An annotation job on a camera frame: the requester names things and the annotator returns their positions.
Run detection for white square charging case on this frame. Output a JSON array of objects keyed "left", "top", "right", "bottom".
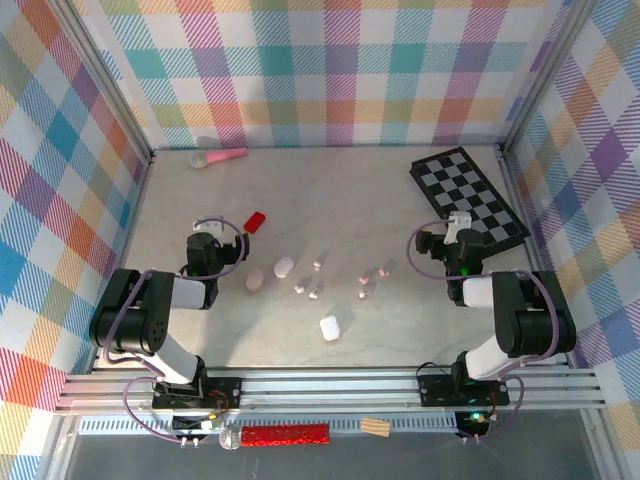
[{"left": 319, "top": 316, "right": 342, "bottom": 343}]

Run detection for black grey chessboard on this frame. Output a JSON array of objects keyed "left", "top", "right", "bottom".
[{"left": 409, "top": 146, "right": 532, "bottom": 260}]

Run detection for pink toy microphone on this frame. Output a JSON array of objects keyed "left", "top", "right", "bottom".
[{"left": 188, "top": 147, "right": 249, "bottom": 170}]

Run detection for black controller board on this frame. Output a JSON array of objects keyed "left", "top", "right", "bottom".
[
  {"left": 172, "top": 414, "right": 222, "bottom": 445},
  {"left": 454, "top": 409, "right": 490, "bottom": 442}
]

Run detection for small wooden block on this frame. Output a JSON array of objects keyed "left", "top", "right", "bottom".
[{"left": 360, "top": 417, "right": 392, "bottom": 438}]

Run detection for red glitter microphone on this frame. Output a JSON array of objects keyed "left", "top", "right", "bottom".
[{"left": 218, "top": 422, "right": 332, "bottom": 451}]

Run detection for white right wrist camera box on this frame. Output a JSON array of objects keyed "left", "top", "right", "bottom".
[{"left": 444, "top": 210, "right": 474, "bottom": 246}]

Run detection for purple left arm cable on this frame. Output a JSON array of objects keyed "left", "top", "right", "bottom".
[{"left": 102, "top": 214, "right": 251, "bottom": 445}]

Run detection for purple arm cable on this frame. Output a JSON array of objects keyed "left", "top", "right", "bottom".
[
  {"left": 102, "top": 214, "right": 251, "bottom": 445},
  {"left": 405, "top": 218, "right": 569, "bottom": 444}
]

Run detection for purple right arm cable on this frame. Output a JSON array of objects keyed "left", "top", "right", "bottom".
[{"left": 405, "top": 218, "right": 569, "bottom": 444}]

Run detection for aluminium side rail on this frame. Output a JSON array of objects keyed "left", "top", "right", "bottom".
[
  {"left": 497, "top": 147, "right": 574, "bottom": 369},
  {"left": 89, "top": 154, "right": 157, "bottom": 374}
]

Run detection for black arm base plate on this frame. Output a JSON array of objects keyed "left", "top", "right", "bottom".
[
  {"left": 151, "top": 377, "right": 243, "bottom": 410},
  {"left": 417, "top": 373, "right": 511, "bottom": 407}
]

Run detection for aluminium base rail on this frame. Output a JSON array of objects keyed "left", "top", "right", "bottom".
[{"left": 54, "top": 367, "right": 609, "bottom": 414}]

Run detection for aluminium frame post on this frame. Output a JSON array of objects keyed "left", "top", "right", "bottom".
[
  {"left": 49, "top": 0, "right": 156, "bottom": 166},
  {"left": 499, "top": 0, "right": 599, "bottom": 156}
]

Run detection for grey slotted cable duct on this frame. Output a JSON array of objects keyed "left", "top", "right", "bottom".
[{"left": 78, "top": 413, "right": 459, "bottom": 435}]

